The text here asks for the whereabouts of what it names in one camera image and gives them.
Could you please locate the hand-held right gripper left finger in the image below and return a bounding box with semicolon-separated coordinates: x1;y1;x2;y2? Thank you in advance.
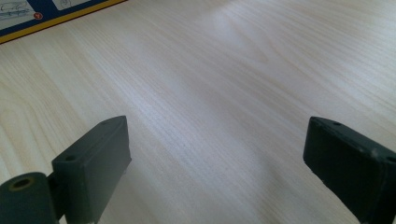
50;115;133;224

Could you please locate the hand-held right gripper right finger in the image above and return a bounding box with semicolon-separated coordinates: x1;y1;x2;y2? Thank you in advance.
303;116;396;224

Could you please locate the blue yellow-edged printed sheet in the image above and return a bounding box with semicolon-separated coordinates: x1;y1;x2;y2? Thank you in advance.
0;0;129;45

